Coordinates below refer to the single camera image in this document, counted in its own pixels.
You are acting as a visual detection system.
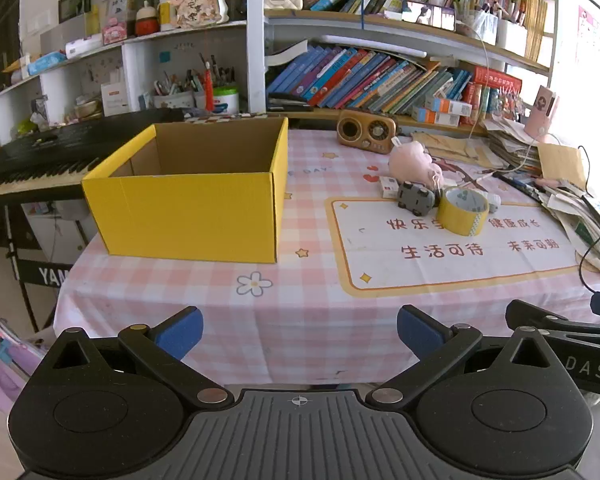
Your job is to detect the brown envelope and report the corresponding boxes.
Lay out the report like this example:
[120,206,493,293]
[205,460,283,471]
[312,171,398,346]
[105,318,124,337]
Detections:
[536,143,589,190]

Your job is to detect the white jar with green lid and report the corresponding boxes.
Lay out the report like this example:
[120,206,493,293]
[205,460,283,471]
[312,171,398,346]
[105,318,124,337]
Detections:
[213,87,240,116]

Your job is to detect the wooden retro radio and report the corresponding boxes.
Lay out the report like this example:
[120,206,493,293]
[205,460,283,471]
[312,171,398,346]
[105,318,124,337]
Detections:
[337,109,399,149]

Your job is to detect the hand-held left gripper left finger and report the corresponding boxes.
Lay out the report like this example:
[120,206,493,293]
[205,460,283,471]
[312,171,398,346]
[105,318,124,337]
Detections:
[32,306,235,407]

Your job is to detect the row of blue leaning books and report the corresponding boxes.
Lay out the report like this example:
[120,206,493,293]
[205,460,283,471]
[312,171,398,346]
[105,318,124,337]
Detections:
[267,46,475,116]

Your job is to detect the pile of papers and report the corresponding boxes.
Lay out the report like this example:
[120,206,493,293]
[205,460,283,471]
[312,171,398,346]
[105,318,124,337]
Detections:
[412,115,600,281]

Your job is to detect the red book box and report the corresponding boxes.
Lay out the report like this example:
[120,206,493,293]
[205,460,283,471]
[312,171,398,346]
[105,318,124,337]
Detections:
[474,66,524,95]

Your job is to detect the white tissue box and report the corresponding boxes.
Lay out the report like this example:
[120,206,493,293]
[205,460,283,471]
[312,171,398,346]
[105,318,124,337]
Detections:
[64,35,104,60]

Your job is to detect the small white box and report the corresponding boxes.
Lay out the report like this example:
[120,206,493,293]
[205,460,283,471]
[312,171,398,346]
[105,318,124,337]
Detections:
[379,176,406,199]

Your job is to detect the orange and white medicine boxes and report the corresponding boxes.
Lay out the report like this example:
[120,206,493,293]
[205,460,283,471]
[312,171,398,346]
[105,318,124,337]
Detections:
[411,96,475,127]

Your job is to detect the white box with red label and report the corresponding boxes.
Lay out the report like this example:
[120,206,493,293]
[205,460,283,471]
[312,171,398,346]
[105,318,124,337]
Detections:
[101,82,130,117]

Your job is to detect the pink backpack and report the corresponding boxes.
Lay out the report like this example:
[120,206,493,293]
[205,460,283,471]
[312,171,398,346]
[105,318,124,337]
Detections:
[0,316,56,413]

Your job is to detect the black electronic keyboard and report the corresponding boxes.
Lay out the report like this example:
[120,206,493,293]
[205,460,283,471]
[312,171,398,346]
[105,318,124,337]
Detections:
[0,107,186,200]

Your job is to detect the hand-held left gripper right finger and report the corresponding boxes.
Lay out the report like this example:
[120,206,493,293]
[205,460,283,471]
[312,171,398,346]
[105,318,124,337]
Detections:
[364,305,576,407]

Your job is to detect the black cable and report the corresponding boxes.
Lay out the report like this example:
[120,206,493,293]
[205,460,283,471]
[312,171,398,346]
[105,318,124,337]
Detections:
[575,146,600,297]

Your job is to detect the black keyboard stand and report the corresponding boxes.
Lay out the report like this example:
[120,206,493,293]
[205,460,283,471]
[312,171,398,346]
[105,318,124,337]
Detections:
[2,199,77,333]

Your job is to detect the wooden bookshelf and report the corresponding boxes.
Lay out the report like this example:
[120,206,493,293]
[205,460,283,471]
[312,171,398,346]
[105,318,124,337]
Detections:
[246,0,561,133]

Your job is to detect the yellow and white cup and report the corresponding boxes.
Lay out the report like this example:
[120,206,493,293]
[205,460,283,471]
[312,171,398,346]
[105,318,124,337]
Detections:
[158,0,176,32]

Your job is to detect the printed white desk mat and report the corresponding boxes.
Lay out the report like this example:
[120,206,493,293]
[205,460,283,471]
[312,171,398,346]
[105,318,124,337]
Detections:
[325,150,600,298]

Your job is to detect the pink plush toy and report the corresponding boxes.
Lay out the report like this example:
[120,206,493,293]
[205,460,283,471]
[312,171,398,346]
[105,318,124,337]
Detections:
[388,141,443,192]

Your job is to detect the white pen holder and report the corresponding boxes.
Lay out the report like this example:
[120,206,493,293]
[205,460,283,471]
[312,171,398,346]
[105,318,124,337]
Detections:
[152,71,197,110]

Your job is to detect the white storage containers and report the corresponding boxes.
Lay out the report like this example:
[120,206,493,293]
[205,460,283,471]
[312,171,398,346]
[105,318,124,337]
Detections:
[472,9,529,58]

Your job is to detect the white shelf unit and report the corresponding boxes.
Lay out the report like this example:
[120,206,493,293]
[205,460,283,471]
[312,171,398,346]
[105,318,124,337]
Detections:
[0,20,252,128]

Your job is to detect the pink printed box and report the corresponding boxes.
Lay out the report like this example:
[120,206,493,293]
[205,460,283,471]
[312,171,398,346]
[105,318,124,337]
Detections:
[101,17,129,44]

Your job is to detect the small standing screen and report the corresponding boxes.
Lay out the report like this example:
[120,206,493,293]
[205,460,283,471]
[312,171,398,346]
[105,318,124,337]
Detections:
[401,1,457,32]

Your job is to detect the red and white doll bottle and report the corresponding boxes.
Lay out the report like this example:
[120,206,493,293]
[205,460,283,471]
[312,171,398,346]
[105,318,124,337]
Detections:
[135,0,160,37]

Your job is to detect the yellow tape roll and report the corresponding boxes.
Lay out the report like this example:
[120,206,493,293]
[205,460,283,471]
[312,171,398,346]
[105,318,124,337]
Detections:
[437,186,490,237]

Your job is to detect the yellow cardboard box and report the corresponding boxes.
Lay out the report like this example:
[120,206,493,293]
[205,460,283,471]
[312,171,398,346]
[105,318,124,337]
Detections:
[81,116,289,264]

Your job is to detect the grey toy car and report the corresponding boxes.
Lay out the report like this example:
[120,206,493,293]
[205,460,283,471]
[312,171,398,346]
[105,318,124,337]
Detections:
[396,180,437,217]

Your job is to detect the blue wet wipes packet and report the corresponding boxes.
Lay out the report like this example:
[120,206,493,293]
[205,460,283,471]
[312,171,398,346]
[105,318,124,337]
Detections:
[27,51,68,76]

